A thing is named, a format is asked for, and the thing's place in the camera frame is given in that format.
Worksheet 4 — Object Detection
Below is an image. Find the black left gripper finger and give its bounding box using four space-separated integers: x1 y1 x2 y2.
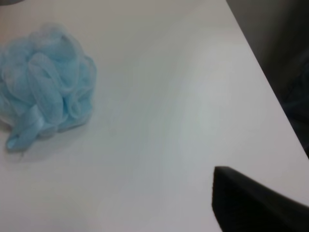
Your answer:
211 166 309 232

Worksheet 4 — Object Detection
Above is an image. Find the light blue mesh bath sponge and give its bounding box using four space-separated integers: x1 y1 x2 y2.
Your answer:
0 24 97 152

